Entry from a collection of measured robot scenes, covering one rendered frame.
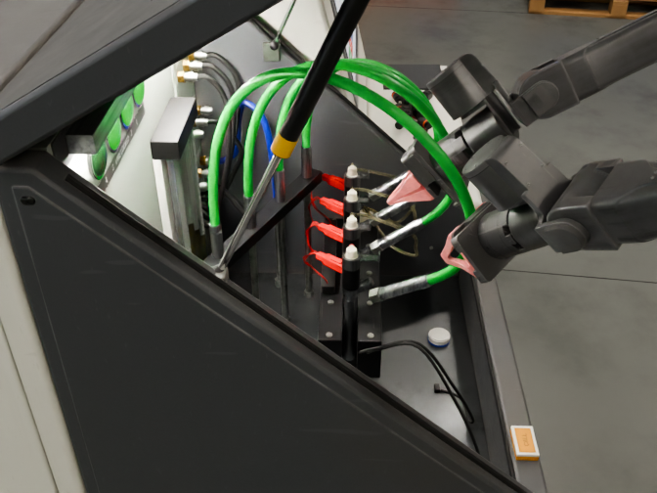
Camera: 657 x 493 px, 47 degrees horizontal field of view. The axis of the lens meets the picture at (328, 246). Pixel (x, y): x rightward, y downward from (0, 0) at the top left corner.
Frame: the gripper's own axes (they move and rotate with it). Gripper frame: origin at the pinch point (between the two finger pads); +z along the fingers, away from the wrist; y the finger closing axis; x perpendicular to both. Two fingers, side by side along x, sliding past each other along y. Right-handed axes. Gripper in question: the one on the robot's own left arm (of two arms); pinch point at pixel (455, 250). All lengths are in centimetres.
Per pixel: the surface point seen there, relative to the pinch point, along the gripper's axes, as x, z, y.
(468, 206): -4.3, -6.8, -0.7
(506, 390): 24.3, 14.2, -2.0
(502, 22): -17, 303, -345
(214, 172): -26.9, 18.0, 11.8
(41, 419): -16, 12, 49
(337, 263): -5.4, 23.4, 2.8
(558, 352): 81, 124, -91
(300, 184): -18.2, 37.2, -7.7
